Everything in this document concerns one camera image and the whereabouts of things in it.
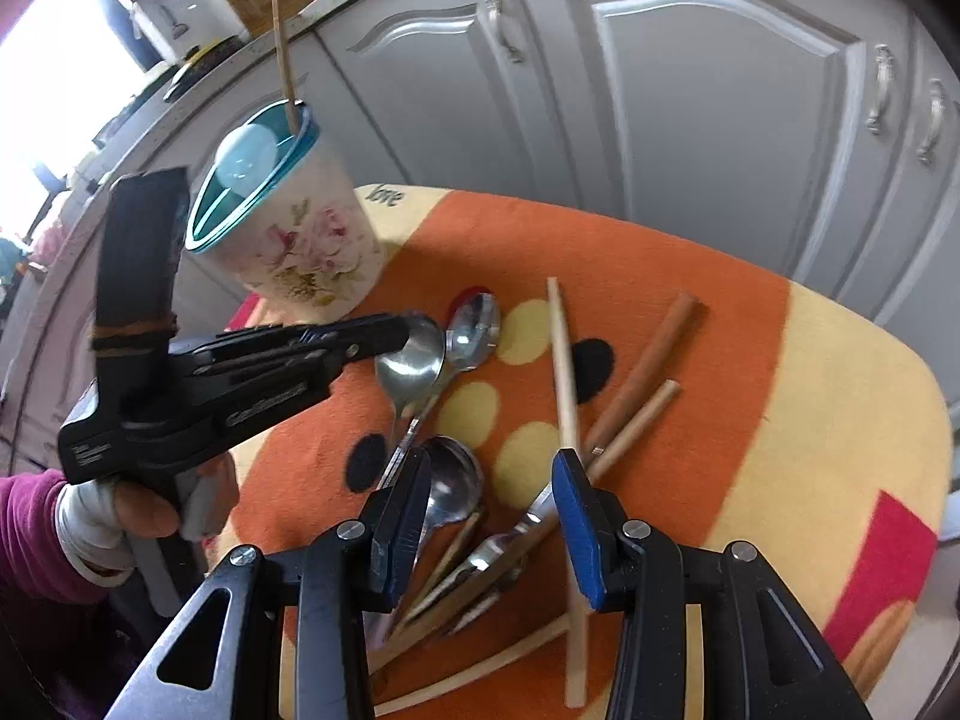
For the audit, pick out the brown wooden chopstick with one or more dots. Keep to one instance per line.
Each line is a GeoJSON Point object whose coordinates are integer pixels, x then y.
{"type": "Point", "coordinates": [285, 60]}

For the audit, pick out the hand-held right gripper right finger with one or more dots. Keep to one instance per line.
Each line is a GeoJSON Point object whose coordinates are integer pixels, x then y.
{"type": "Point", "coordinates": [581, 540]}

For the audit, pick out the person's left hand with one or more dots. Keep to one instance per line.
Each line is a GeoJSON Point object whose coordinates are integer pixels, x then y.
{"type": "Point", "coordinates": [142, 514]}

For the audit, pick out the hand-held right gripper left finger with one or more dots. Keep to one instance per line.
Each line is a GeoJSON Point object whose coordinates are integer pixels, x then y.
{"type": "Point", "coordinates": [397, 540]}

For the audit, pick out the person's left forearm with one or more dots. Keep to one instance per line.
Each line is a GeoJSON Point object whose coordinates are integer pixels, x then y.
{"type": "Point", "coordinates": [30, 532]}

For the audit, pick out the orange printed blanket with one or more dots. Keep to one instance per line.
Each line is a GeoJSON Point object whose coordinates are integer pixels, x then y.
{"type": "Point", "coordinates": [712, 405]}

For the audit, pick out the metal spoon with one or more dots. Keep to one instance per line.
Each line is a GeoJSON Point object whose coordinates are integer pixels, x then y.
{"type": "Point", "coordinates": [409, 371]}
{"type": "Point", "coordinates": [454, 480]}
{"type": "Point", "coordinates": [472, 330]}

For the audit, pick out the floral utensil holder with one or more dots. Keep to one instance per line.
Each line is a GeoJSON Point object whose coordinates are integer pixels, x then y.
{"type": "Point", "coordinates": [315, 240]}

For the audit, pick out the long light wooden chopstick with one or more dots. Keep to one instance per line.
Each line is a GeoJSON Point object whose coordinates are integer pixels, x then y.
{"type": "Point", "coordinates": [562, 360]}

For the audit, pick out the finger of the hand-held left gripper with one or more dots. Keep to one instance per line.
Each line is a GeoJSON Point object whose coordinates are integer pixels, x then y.
{"type": "Point", "coordinates": [337, 341]}

